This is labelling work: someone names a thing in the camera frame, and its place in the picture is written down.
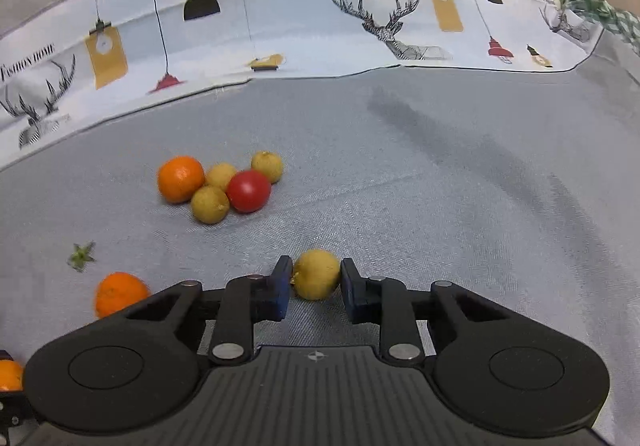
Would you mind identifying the green tomato calyx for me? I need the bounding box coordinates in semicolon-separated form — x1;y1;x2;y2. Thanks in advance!
68;241;97;273

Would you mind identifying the small yellow-green round fruit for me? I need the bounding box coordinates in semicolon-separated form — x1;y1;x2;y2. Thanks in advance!
190;185;231;225
250;151;284;184

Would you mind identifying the green checked cloth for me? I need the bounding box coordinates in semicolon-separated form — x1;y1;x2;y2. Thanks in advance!
549;0;640;54

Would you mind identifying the orange mandarin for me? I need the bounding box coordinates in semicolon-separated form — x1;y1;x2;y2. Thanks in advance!
157;155;206;205
0;360;24;393
94;272;151;319

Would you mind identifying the red tomato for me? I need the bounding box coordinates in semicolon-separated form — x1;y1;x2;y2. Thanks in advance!
226;169;272;214

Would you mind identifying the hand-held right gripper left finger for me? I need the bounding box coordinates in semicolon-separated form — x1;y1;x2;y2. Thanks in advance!
125;255;294;368

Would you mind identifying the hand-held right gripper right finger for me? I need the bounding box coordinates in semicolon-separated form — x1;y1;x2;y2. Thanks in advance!
340;257;505;368

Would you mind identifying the large yellow round fruit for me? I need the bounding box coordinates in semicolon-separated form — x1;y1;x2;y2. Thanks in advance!
292;249;343;301

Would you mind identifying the grey cloth with deer print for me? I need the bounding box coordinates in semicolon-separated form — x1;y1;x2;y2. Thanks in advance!
0;0;640;446

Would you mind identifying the golden yellow round fruit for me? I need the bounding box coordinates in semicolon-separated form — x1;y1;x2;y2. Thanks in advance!
205;163;239;191

